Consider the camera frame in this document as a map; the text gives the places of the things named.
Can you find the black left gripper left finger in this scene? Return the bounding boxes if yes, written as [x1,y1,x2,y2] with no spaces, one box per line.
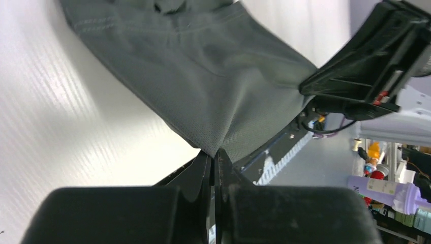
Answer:
[22,152,212,243]

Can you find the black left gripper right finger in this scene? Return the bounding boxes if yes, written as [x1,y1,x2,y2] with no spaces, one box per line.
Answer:
[214,149,382,244]

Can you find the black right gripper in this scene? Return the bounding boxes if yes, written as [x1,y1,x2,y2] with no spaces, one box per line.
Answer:
[313,1,430,121]

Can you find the dark grey t-shirt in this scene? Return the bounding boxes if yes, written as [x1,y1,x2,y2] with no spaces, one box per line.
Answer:
[60,1,317,162]

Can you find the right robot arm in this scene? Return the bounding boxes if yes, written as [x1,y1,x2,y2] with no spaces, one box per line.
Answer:
[313,1,430,146]

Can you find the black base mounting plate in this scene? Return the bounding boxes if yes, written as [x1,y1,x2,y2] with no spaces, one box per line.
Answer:
[233,110,319,186]

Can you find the colourful toy figure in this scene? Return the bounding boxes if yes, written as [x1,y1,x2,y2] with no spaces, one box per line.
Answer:
[358,142,383,176]

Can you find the cluttered background shelf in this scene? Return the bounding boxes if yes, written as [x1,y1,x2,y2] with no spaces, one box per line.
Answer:
[348,138,430,243]

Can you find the lavender plastic bottle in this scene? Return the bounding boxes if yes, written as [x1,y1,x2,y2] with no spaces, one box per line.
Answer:
[348,175,430,215]

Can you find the white slotted cable duct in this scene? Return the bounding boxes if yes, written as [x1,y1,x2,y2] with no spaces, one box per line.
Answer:
[253,132,313,186]

